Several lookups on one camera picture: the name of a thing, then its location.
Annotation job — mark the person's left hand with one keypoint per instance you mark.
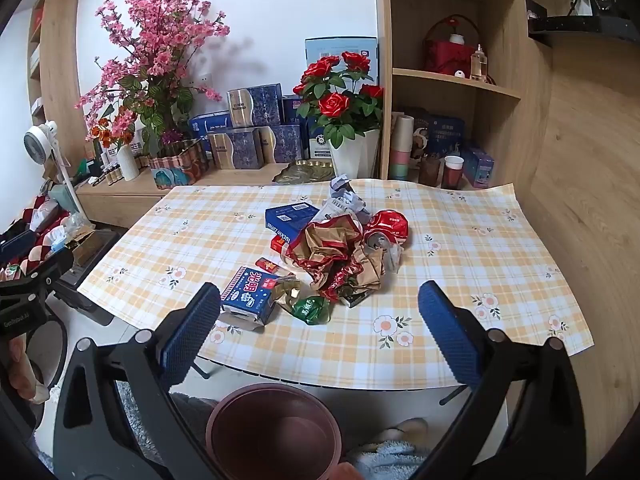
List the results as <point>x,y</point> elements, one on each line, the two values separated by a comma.
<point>20,367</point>

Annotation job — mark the blue coffee box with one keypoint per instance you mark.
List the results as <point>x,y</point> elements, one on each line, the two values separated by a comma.
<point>292,217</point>

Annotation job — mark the light purple box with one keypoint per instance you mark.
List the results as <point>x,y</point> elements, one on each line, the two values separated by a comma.
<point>477,162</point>

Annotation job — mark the blue and gold gift box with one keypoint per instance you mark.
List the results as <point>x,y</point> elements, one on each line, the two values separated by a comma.
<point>255,105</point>
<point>235,149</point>
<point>282,142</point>

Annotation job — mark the row of small bottles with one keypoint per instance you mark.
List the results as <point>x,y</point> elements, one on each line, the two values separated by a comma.
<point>107,172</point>

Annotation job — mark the blue and white milk carton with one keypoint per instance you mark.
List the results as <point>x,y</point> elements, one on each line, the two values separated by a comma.
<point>247,300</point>

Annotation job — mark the brown glass cup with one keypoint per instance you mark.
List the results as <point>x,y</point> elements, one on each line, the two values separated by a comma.
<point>430,171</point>

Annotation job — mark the clear glass bottle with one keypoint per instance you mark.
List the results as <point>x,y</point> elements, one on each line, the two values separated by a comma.
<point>478,64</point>

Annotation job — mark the black speckled counter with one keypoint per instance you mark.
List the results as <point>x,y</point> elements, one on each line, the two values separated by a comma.
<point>585,25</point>

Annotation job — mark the dark blue illustrated box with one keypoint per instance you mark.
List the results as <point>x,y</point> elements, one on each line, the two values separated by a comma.
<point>442,135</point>

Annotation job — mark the newspaper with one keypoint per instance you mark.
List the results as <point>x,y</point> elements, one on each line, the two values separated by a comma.
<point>345,200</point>

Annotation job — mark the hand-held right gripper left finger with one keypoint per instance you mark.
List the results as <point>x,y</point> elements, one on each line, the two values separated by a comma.
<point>192,330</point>

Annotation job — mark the light blue cardboard box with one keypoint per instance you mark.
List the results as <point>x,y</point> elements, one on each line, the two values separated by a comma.
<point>330,47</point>

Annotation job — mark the stack of pastel paper cups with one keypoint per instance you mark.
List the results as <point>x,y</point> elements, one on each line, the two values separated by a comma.
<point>402,145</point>

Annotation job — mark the gold leaf-shaped tray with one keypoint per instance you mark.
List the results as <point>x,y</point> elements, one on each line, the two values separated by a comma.
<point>302,170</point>

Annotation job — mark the beige slipper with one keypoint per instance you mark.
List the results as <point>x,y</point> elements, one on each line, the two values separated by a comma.
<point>407,427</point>

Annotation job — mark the person's leg in fleece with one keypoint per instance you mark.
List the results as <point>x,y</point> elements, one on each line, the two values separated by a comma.
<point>385,457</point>

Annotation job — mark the red and gold wrapper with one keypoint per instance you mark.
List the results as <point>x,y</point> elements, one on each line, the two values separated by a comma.
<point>335,255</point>

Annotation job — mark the red paper cup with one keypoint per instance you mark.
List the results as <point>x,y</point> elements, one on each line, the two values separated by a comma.
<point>452,172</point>

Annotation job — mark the white vase with orange flowers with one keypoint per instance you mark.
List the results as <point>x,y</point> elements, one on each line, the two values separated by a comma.
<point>128,162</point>

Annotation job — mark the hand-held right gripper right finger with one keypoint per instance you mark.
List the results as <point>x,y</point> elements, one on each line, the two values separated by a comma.
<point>450,330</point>

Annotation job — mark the brown plastic bin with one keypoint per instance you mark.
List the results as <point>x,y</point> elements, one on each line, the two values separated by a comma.
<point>275,435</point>

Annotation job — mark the pink cherry blossom plant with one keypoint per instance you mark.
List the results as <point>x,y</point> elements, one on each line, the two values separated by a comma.
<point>160,50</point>

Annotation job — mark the small black box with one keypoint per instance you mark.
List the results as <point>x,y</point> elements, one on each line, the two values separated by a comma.
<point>356,300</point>

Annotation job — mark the clear plastic cup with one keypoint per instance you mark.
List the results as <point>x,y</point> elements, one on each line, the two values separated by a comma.
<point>394,257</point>

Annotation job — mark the red cigarette box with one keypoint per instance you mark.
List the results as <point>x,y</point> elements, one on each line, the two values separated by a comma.
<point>276,245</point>

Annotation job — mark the red soda can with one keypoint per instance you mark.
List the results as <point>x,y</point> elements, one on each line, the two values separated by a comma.
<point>390,227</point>

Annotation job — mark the patterned planter box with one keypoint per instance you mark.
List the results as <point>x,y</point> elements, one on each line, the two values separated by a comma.
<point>180,166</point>

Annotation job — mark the wooden bookshelf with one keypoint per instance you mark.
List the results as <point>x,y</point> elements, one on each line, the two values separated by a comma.
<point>50,60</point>

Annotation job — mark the white desk fan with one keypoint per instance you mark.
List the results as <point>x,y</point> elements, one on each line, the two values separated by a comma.
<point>41,142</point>

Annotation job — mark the wooden sideboard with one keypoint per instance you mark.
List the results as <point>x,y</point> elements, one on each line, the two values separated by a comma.
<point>115,200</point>

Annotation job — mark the green foil wrapper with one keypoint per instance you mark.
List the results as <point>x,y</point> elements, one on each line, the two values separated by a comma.
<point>311,311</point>

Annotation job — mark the black case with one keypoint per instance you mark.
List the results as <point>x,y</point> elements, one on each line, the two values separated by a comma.
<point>82,280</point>

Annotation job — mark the wooden shelf unit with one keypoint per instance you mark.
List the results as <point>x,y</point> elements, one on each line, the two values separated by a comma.
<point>382,35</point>

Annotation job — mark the red gift basket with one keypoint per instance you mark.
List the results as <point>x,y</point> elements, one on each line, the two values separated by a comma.
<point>447,57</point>

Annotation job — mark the small red box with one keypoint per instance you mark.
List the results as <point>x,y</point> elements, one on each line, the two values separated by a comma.
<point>266,265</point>

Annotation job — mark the dark blue carton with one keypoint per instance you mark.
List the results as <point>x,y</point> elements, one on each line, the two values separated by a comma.
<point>294,109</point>

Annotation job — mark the red roses in white pot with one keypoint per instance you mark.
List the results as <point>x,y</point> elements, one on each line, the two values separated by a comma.
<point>350,157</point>

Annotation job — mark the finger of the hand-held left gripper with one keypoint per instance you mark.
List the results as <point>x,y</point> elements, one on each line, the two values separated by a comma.
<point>50,265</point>

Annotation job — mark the blue and white milk powder box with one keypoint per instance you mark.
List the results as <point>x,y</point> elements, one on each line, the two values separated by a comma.
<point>316,144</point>

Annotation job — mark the red checkered blanket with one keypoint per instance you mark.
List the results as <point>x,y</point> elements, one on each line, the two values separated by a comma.
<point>37,225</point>

